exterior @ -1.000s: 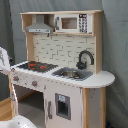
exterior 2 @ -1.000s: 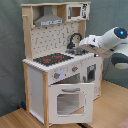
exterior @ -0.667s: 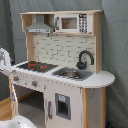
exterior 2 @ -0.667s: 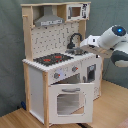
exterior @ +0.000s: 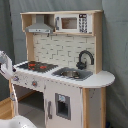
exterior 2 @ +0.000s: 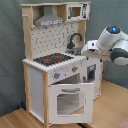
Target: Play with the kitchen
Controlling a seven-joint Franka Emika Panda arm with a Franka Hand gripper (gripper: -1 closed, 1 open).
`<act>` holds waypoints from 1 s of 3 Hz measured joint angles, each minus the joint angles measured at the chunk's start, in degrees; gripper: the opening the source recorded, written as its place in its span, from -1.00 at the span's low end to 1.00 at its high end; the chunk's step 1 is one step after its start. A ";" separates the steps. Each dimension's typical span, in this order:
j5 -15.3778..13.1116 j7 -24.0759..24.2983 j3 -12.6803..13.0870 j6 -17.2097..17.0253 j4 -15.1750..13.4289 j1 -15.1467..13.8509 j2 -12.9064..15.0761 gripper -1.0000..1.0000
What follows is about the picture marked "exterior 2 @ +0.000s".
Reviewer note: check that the grey range hood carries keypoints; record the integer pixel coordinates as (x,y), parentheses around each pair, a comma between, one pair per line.
(48,18)

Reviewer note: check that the grey toy sink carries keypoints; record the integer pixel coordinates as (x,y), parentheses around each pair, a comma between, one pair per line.
(77,51)

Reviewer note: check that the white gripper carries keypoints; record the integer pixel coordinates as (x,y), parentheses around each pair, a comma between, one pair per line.
(90,49)

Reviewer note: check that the black toy faucet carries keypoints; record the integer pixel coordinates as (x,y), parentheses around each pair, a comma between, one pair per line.
(71,44)

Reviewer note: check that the white toy oven door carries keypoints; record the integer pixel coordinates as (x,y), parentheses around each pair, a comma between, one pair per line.
(71,103)

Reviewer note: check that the toy microwave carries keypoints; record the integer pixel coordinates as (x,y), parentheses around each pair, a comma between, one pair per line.
(77,11)

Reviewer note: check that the wooden toy kitchen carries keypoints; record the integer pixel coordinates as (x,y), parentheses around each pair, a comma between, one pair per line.
(46,40)

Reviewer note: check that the left stove knob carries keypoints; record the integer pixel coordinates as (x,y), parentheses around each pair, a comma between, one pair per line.
(56,75)

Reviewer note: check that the right stove knob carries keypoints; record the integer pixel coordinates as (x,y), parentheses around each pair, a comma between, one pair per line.
(74,69)

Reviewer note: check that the black toy stovetop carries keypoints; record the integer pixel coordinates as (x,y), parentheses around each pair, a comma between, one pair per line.
(52,59)

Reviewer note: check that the stove knob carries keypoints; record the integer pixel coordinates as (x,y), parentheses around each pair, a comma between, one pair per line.
(74,69)
(56,75)

